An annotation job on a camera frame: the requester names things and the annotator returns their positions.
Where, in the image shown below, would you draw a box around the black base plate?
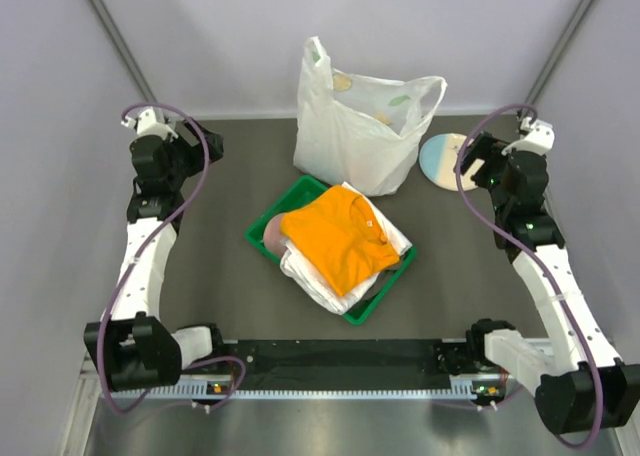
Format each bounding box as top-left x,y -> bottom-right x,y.
221,339 -> 501,391

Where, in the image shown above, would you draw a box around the aluminium frame rail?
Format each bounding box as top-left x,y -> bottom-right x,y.
79,337 -> 626,401

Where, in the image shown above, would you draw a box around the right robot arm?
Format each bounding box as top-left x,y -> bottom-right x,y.
455,132 -> 639,436

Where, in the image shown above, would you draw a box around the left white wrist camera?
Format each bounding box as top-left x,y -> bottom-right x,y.
121,106 -> 178,141

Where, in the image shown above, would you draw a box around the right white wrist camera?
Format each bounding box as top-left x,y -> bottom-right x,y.
501,116 -> 555,156

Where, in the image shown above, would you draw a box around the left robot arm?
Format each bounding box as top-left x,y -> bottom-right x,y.
83,122 -> 227,392

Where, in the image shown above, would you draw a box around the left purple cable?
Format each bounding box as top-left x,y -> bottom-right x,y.
95,102 -> 247,416

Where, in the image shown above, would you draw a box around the orange t-shirt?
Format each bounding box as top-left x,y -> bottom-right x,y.
280,183 -> 411,298

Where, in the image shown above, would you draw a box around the white folded clothes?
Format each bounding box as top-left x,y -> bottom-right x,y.
280,198 -> 413,315

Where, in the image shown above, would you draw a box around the pink garment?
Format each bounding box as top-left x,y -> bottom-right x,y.
263,213 -> 287,259

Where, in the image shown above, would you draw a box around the white printed plastic bag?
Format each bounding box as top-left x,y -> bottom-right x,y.
293,37 -> 448,197

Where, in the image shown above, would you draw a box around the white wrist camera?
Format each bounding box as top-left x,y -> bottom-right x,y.
121,106 -> 178,141
501,116 -> 555,156

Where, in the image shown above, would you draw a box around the round pastel plate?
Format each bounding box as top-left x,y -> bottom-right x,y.
418,133 -> 466,191

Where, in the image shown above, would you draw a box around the green plastic tray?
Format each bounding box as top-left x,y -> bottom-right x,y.
245,176 -> 417,325

